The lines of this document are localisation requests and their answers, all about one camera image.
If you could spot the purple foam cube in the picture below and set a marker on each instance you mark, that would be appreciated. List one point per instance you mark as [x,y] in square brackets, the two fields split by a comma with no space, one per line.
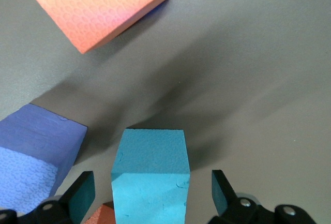
[33,154]

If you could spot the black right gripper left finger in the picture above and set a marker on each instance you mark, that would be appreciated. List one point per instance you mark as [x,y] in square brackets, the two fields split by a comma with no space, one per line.
[77,198]

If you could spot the orange foam cube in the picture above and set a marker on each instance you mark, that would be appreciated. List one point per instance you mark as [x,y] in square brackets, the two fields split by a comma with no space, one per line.
[102,215]
[95,9]

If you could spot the cyan foam cube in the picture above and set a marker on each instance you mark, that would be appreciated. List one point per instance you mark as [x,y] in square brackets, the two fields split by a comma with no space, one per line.
[150,172]

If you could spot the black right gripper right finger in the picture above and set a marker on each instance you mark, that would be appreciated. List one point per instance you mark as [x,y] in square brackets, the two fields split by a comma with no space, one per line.
[223,198]

